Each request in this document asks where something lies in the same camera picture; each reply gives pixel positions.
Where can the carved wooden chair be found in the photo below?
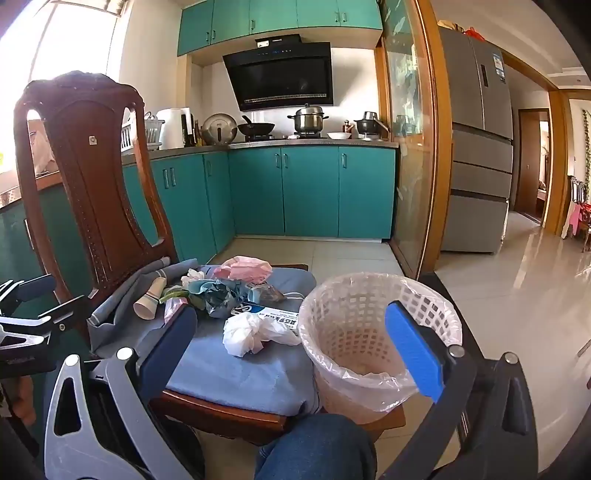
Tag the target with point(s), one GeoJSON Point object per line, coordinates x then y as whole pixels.
{"type": "Point", "coordinates": [92, 184]}

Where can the green vegetable leaf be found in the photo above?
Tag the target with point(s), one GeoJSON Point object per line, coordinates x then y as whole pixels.
{"type": "Point", "coordinates": [178, 293]}

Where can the striped blue-grey blanket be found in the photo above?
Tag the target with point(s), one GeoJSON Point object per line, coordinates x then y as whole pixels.
{"type": "Point", "coordinates": [240, 369]}

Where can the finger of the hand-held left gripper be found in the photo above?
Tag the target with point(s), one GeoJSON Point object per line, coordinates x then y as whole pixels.
{"type": "Point", "coordinates": [64, 310]}
{"type": "Point", "coordinates": [34, 286]}

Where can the white lattice waste basket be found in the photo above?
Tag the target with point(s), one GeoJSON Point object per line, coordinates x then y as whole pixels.
{"type": "Point", "coordinates": [360, 415]}

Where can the white paper cup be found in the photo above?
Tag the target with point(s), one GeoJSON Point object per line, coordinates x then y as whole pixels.
{"type": "Point", "coordinates": [150, 300]}

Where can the person's leg in jeans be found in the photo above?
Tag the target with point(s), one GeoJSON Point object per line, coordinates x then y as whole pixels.
{"type": "Point", "coordinates": [318, 447]}

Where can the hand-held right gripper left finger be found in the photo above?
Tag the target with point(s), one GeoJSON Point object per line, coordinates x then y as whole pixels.
{"type": "Point", "coordinates": [168, 344]}

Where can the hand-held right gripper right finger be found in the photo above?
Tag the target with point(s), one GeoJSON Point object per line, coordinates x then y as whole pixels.
{"type": "Point", "coordinates": [415, 350]}

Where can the blue cloth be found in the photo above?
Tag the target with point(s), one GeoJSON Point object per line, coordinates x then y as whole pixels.
{"type": "Point", "coordinates": [226, 297]}

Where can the teal wall cabinet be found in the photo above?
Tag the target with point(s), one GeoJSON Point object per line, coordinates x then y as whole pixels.
{"type": "Point", "coordinates": [277, 18]}

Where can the wooden door frame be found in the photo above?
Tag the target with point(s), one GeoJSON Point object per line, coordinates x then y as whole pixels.
{"type": "Point", "coordinates": [556, 161]}

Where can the white bowl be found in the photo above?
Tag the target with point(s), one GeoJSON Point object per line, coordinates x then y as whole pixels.
{"type": "Point", "coordinates": [339, 135]}

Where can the clear printed plastic package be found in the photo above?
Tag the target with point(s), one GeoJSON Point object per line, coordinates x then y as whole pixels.
{"type": "Point", "coordinates": [277, 318]}

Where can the grey refrigerator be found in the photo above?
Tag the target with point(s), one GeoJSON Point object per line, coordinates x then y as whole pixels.
{"type": "Point", "coordinates": [475, 161]}

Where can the blue face mask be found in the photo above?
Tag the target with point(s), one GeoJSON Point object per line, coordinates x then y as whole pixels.
{"type": "Point", "coordinates": [201, 290]}

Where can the steel pot with lid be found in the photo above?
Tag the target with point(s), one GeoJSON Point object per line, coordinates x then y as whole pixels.
{"type": "Point", "coordinates": [308, 121]}

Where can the pink plastic bag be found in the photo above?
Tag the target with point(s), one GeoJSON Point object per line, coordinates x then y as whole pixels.
{"type": "Point", "coordinates": [244, 270]}

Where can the dark sauce bottle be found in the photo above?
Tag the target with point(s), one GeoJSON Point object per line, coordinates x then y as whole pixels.
{"type": "Point", "coordinates": [194, 134]}

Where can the black wok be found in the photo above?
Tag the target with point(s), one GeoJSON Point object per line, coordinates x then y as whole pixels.
{"type": "Point", "coordinates": [256, 128]}

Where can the red bag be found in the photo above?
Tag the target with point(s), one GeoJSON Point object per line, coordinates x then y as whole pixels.
{"type": "Point", "coordinates": [473, 34]}

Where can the pink garment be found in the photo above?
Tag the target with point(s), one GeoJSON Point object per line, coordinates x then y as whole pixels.
{"type": "Point", "coordinates": [575, 218]}

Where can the wooden framed glass door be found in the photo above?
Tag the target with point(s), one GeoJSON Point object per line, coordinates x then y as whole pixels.
{"type": "Point", "coordinates": [406, 184]}

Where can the round silver pot lid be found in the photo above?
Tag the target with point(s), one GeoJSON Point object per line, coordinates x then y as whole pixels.
{"type": "Point", "coordinates": [219, 130]}

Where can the bright window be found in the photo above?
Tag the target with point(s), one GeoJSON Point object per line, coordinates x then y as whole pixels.
{"type": "Point", "coordinates": [69, 46]}

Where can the white tissue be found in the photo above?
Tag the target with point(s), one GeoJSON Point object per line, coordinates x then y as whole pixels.
{"type": "Point", "coordinates": [244, 336]}

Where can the black range hood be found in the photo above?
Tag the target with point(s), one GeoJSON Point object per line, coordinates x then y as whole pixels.
{"type": "Point", "coordinates": [281, 74]}

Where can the gas stove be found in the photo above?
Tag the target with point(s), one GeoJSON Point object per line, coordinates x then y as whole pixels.
{"type": "Point", "coordinates": [277, 137]}

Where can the white dish rack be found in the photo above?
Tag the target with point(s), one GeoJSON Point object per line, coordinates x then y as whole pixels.
{"type": "Point", "coordinates": [152, 131]}

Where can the clear plastic bin liner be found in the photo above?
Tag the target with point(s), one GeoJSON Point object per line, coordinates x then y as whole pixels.
{"type": "Point", "coordinates": [383, 385]}

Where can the small pink clear wrapper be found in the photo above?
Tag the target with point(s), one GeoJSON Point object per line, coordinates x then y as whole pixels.
{"type": "Point", "coordinates": [175, 310]}

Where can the white kettle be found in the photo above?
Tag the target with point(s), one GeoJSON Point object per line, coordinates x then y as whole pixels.
{"type": "Point", "coordinates": [171, 129]}

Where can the teal base cabinet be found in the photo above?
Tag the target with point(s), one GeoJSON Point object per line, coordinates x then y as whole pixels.
{"type": "Point", "coordinates": [314, 194]}

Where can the green hanging vine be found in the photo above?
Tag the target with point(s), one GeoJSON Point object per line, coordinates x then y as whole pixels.
{"type": "Point", "coordinates": [587, 147]}

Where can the person's left hand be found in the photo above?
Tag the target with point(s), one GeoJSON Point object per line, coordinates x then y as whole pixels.
{"type": "Point", "coordinates": [24, 401]}

